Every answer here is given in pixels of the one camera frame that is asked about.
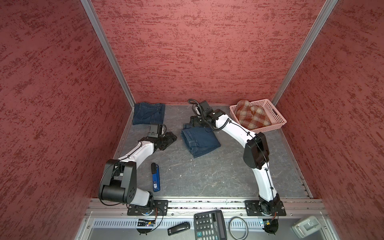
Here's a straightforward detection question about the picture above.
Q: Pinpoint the pink perforated plastic basket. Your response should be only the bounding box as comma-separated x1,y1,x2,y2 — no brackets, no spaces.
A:
230,99,287,133

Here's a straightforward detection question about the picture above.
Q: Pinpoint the aluminium front rail frame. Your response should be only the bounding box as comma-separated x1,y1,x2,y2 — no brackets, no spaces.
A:
74,197,340,240

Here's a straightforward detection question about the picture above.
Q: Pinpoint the dark denim button skirt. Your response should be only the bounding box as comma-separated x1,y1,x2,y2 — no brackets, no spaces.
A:
133,102,166,125

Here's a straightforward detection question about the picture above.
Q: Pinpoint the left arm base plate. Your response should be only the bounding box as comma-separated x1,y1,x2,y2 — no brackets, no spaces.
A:
127,200,169,217

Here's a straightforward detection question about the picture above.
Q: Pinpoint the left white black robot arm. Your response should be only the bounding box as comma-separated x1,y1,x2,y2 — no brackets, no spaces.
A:
98,132,177,215

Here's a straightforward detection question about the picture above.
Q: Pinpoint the aluminium corner post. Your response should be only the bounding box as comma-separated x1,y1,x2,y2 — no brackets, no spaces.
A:
81,0,136,109
272,0,338,106

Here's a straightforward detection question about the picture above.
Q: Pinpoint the right circuit board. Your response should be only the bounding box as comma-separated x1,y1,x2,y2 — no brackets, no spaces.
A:
263,219,279,235

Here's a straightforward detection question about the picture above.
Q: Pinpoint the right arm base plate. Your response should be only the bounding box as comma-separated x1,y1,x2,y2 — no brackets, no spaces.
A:
244,200,287,217

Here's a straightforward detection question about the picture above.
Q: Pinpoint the left aluminium corner post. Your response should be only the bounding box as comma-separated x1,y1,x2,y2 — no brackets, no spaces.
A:
81,0,136,109

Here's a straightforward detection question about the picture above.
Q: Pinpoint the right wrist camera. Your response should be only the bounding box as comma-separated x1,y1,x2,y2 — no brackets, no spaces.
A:
197,101,213,117

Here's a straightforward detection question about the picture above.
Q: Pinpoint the right aluminium corner post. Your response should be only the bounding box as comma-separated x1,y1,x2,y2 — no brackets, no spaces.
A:
272,0,338,106

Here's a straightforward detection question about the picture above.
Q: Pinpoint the grey white box device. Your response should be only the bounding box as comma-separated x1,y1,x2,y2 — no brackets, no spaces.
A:
292,216,322,239

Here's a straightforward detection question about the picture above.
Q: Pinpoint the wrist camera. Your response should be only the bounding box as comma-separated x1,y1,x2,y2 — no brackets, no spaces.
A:
148,125,164,138
197,101,213,117

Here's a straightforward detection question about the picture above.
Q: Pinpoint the black calculator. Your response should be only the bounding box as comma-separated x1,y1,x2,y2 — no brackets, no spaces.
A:
194,210,228,240

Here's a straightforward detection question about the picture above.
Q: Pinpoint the black cable loop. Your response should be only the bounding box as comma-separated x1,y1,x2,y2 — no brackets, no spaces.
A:
228,216,249,240

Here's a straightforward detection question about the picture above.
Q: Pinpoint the left circuit board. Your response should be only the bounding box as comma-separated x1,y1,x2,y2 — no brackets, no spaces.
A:
137,219,157,228

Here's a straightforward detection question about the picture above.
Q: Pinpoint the circuit board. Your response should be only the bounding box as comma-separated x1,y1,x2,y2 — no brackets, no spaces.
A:
263,219,279,235
137,219,157,228

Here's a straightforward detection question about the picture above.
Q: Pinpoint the red cloth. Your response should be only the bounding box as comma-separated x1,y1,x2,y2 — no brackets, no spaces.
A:
235,100,272,130

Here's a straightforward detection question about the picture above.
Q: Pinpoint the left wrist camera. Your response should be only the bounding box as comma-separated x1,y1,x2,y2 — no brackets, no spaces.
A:
148,125,164,138

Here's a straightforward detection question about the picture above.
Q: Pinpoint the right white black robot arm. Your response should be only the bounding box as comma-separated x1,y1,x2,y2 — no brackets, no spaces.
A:
192,105,280,216

